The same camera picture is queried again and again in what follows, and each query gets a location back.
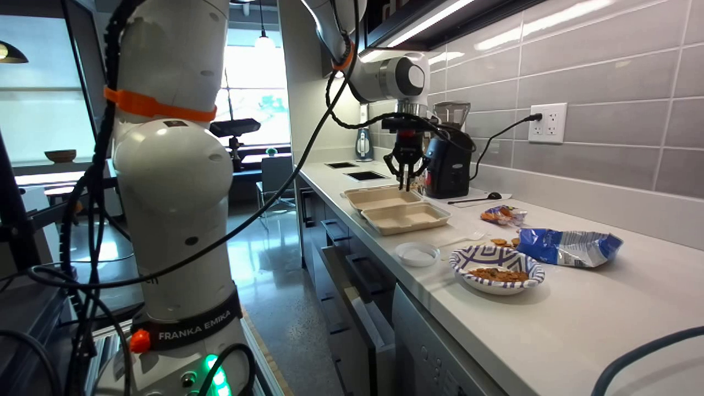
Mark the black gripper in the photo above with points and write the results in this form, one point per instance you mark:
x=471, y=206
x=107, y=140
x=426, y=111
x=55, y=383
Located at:
x=407, y=134

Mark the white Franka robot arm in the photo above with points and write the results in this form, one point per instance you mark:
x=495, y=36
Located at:
x=172, y=199

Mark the beige clamshell food container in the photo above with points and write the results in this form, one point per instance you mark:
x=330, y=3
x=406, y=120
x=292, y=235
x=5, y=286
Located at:
x=398, y=211

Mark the orange snack packet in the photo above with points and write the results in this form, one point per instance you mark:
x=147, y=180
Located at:
x=504, y=215

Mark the brown snack pile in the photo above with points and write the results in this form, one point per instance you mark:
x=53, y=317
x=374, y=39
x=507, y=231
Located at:
x=497, y=273

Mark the blue snack bag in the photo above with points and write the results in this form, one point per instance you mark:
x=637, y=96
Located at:
x=573, y=246

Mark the black coffee grinder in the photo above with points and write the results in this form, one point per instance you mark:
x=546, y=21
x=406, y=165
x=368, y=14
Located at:
x=450, y=160

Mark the clear glass bottle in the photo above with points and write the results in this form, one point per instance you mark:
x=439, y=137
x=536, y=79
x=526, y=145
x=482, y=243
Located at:
x=364, y=145

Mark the black measuring scoop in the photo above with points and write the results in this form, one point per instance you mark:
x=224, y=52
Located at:
x=494, y=193

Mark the small white round lid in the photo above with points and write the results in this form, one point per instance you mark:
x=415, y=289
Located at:
x=416, y=254

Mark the small brown cookie piece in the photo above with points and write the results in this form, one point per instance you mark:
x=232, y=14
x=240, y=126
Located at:
x=501, y=243
x=514, y=241

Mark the blue patterned bowl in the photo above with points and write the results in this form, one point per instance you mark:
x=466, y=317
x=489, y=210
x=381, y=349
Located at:
x=495, y=256

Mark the grey chair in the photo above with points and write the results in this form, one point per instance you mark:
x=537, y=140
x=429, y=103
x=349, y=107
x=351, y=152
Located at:
x=279, y=179

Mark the cabinet light strip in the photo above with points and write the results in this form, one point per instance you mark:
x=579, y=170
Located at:
x=429, y=23

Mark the stainless dishwasher front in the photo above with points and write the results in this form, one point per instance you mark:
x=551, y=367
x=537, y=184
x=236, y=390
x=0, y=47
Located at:
x=433, y=353

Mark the white pendant lamp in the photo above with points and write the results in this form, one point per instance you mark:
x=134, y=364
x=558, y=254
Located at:
x=264, y=39

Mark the dark bowl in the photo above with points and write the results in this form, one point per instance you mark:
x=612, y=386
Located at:
x=60, y=155

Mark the dark dome lamp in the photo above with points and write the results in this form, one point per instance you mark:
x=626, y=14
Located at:
x=11, y=53

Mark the white wall outlet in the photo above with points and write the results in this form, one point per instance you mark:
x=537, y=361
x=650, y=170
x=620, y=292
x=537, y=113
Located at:
x=549, y=123

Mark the black camera on tripod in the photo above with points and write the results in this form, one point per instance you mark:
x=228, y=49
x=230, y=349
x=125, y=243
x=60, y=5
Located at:
x=233, y=129

